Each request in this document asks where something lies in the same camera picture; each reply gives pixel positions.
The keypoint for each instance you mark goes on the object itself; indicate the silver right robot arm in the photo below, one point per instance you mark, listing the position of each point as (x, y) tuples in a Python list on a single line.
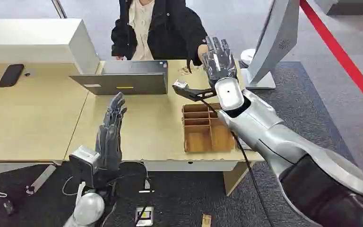
[(278, 137)]

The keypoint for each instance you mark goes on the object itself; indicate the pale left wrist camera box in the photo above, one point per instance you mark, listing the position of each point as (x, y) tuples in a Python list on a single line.
[(82, 163)]

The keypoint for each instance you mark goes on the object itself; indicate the person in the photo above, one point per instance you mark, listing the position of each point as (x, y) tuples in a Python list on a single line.
[(169, 28)]

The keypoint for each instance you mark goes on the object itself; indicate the wooden compartment box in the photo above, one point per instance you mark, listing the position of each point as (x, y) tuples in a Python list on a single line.
[(208, 134)]

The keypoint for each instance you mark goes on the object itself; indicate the black phone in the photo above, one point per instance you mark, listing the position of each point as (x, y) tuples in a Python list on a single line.
[(11, 75)]

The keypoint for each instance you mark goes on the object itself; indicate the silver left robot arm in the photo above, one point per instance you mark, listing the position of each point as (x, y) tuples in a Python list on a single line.
[(89, 208)]

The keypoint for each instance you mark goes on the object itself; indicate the grey open laptop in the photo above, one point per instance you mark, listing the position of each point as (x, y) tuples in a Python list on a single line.
[(128, 83)]

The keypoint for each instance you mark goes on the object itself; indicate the floor socket box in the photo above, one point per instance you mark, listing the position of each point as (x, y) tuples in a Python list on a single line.
[(145, 216)]

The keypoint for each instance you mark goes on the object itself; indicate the small black floor item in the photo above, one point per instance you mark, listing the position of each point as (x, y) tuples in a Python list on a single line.
[(8, 207)]

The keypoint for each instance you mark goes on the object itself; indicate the desk leg panel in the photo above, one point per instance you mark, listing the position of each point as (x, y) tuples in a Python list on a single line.
[(234, 180)]

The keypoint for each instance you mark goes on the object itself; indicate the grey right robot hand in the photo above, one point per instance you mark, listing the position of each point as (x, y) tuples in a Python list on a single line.
[(219, 64)]

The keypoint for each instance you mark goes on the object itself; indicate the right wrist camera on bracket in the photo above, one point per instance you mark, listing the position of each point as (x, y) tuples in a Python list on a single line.
[(191, 92)]

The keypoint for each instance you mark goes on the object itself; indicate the small wooden block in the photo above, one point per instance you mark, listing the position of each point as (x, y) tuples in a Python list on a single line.
[(206, 221)]

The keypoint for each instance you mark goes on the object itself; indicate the person's hand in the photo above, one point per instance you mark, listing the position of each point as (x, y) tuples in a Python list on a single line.
[(119, 58), (202, 51)]

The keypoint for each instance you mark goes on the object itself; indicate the white bar on floor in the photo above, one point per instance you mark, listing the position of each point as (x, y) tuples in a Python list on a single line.
[(40, 179)]

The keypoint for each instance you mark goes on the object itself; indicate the white desk cabinet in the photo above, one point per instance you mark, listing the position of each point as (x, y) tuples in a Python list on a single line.
[(37, 40)]

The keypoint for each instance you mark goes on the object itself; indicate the metal pole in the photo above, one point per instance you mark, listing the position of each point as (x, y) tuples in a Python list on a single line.
[(59, 8)]

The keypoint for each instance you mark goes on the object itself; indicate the silver standing monitor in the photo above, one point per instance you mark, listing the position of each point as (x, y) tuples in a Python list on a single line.
[(275, 40)]

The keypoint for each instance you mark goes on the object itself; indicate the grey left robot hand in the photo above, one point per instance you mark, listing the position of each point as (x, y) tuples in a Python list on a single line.
[(109, 144)]

